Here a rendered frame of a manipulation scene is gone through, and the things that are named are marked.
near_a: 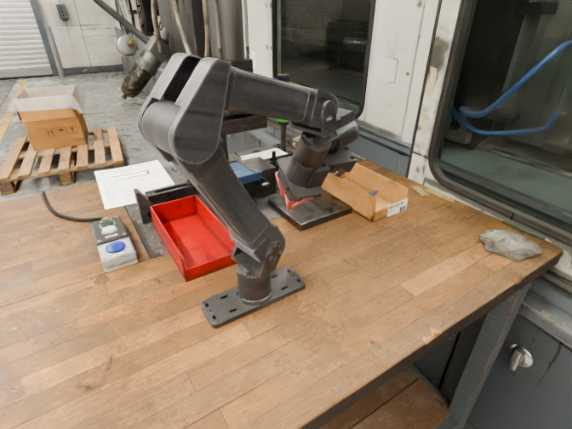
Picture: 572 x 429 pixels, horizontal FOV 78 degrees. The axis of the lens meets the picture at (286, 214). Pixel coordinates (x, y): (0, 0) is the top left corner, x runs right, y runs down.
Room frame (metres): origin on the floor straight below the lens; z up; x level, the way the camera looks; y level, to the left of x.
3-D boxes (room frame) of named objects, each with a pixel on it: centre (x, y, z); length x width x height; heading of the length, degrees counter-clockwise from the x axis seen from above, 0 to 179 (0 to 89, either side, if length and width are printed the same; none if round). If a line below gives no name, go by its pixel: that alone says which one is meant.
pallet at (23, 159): (3.41, 2.23, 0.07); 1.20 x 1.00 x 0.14; 26
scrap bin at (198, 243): (0.68, 0.22, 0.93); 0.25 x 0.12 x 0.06; 32
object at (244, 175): (0.89, 0.13, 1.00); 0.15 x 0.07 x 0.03; 32
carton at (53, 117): (3.66, 2.40, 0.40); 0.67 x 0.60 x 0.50; 24
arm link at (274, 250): (0.51, 0.06, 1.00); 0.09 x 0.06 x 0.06; 44
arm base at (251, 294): (0.51, 0.06, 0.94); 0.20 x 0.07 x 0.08; 122
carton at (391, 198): (0.91, -0.21, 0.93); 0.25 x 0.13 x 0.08; 32
